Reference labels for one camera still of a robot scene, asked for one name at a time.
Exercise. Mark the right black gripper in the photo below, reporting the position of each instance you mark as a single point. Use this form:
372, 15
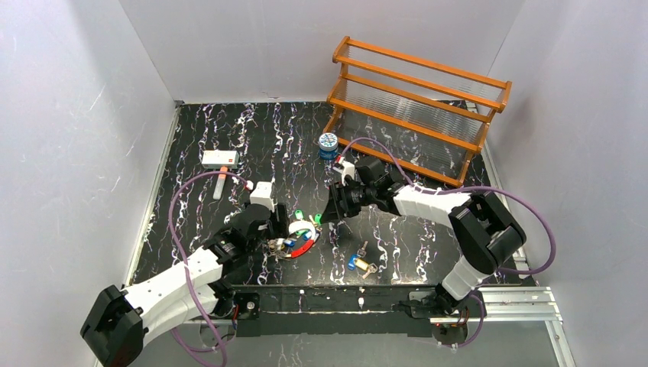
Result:
339, 201

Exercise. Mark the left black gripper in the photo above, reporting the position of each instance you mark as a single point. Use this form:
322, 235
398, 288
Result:
279, 225

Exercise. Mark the metal key organizer red handle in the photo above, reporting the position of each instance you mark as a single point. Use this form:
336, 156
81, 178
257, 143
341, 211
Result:
301, 237

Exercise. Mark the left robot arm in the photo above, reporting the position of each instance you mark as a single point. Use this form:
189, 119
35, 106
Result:
122, 321

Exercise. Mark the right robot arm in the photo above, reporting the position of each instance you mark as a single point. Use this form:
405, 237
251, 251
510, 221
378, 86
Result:
486, 231

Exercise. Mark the silver loose key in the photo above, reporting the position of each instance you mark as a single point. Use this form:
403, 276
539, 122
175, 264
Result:
362, 251

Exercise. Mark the white orange marker pen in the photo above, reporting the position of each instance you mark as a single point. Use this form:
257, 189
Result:
220, 183

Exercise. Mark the blue key tag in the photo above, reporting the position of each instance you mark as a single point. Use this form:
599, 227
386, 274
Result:
351, 265

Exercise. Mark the blue jar with patterned lid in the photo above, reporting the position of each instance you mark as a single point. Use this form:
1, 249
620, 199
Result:
328, 146

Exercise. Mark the white box with red logo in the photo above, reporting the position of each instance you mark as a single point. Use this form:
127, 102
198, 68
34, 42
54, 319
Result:
216, 159

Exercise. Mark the orange wooden shelf rack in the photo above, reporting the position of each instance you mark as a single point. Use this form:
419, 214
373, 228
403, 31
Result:
434, 117

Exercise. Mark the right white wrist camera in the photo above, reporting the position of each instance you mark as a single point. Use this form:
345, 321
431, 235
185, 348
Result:
345, 170

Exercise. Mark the aluminium rail frame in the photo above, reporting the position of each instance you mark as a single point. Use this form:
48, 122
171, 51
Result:
255, 310

